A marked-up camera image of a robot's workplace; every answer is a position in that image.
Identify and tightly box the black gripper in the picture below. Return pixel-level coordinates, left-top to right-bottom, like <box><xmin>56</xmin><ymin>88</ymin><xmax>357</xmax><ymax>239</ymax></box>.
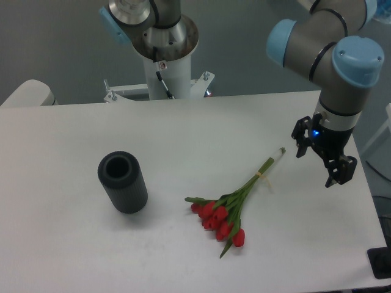
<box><xmin>291</xmin><ymin>115</ymin><xmax>358</xmax><ymax>188</ymax></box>

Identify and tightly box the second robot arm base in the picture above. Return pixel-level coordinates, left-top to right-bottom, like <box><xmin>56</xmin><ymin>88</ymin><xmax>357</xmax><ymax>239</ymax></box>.
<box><xmin>98</xmin><ymin>0</ymin><xmax>199</xmax><ymax>62</ymax></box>

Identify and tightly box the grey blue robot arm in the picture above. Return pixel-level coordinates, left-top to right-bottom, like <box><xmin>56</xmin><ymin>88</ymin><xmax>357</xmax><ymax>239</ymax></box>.
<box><xmin>266</xmin><ymin>1</ymin><xmax>385</xmax><ymax>187</ymax></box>

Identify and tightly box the red tulip bouquet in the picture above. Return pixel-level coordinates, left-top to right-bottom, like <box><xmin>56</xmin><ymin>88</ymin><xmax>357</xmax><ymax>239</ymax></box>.
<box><xmin>185</xmin><ymin>147</ymin><xmax>286</xmax><ymax>258</ymax></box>

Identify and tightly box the black device at table edge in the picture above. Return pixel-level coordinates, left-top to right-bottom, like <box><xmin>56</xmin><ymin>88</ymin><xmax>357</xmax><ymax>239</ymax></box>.
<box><xmin>367</xmin><ymin>247</ymin><xmax>390</xmax><ymax>280</ymax></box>

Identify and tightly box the black ribbed cylindrical vase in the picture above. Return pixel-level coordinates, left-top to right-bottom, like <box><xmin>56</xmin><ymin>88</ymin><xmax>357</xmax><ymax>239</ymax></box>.
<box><xmin>97</xmin><ymin>151</ymin><xmax>148</xmax><ymax>214</ymax></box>

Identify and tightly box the white rounded chair back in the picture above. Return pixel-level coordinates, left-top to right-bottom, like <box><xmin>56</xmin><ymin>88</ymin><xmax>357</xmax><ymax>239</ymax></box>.
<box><xmin>1</xmin><ymin>79</ymin><xmax>59</xmax><ymax>108</ymax></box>

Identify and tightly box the black cable on pedestal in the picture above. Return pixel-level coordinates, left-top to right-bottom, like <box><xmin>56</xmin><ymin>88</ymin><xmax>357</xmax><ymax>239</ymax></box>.
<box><xmin>155</xmin><ymin>70</ymin><xmax>177</xmax><ymax>100</ymax></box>

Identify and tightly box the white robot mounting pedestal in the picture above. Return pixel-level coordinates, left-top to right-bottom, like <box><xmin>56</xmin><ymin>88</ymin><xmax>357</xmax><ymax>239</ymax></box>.
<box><xmin>104</xmin><ymin>55</ymin><xmax>215</xmax><ymax>103</ymax></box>

